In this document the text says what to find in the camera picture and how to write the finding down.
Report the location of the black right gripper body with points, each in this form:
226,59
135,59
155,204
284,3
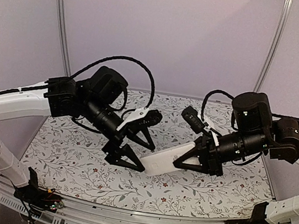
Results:
208,152

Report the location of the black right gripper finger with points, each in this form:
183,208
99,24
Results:
196,146
190,160

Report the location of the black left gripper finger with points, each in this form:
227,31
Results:
123,157
140,135

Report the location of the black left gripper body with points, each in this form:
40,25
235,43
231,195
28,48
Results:
113,145

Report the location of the white remote control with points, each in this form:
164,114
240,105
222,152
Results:
161,162

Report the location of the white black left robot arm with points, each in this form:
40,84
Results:
91,99

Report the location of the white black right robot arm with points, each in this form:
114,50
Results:
257,131

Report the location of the floral patterned table mat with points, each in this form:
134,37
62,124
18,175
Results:
68,157

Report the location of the right aluminium frame post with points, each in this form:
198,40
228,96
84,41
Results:
285,12

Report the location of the aluminium frame post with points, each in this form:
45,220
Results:
285,12
60,4

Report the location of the left aluminium frame post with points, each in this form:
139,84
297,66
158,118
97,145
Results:
60,4

